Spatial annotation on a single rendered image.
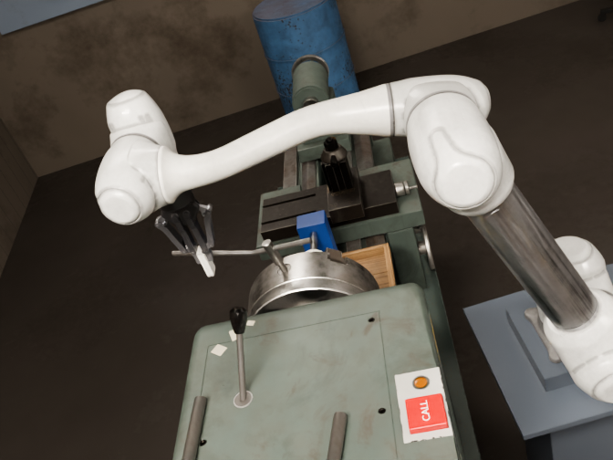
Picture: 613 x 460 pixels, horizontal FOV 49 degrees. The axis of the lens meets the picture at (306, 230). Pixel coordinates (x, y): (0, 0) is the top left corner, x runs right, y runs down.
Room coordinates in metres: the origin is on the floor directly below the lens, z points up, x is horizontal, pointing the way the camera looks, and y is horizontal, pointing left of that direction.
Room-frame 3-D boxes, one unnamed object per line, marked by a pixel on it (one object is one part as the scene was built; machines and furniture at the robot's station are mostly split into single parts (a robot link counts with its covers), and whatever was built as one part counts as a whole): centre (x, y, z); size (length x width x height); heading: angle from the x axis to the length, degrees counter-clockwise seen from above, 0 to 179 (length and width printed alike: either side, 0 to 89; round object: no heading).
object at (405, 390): (0.68, -0.08, 1.23); 0.13 x 0.08 x 0.06; 168
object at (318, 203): (1.74, -0.09, 0.95); 0.43 x 0.18 x 0.04; 78
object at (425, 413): (0.65, -0.08, 1.26); 0.06 x 0.06 x 0.02; 78
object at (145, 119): (1.19, 0.24, 1.63); 0.13 x 0.11 x 0.16; 169
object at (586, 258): (1.07, -0.54, 0.97); 0.18 x 0.16 x 0.22; 169
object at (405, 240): (1.73, -0.31, 0.73); 0.27 x 0.12 x 0.27; 168
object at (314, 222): (1.48, -0.02, 1.00); 0.08 x 0.06 x 0.23; 78
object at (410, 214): (1.79, -0.12, 0.89); 0.53 x 0.30 x 0.06; 78
